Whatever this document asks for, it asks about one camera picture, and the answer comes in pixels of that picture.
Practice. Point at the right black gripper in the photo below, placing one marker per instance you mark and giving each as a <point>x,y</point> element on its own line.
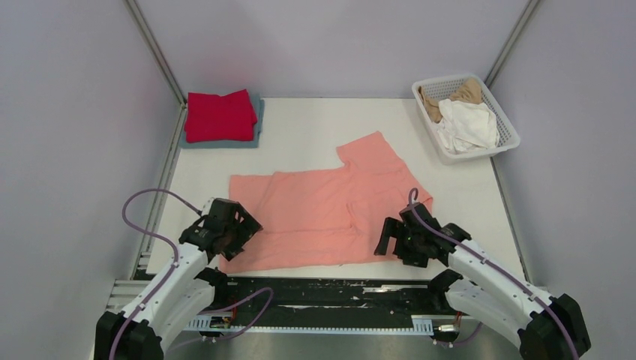
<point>392,228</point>

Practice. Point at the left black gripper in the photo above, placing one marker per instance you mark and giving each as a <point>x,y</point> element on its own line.
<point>247,227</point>

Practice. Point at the salmon pink t shirt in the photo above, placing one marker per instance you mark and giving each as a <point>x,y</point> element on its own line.
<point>324,217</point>

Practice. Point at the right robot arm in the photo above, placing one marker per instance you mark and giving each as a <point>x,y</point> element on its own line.
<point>540,325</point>

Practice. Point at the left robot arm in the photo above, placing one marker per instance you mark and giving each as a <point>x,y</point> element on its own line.
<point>147,326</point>

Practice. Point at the folded red t shirt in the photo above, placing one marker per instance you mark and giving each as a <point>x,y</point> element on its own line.
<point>214,117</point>

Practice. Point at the white t shirt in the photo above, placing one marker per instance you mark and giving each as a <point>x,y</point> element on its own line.
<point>466,127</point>

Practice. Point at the folded grey-blue t shirt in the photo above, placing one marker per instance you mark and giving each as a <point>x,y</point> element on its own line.
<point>258,105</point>

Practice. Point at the white plastic basket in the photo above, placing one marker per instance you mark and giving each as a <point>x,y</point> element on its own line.
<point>442,87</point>

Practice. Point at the tan t shirt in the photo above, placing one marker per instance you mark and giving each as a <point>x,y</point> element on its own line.
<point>469,92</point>

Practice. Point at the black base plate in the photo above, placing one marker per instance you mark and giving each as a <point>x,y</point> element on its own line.
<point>333,304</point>

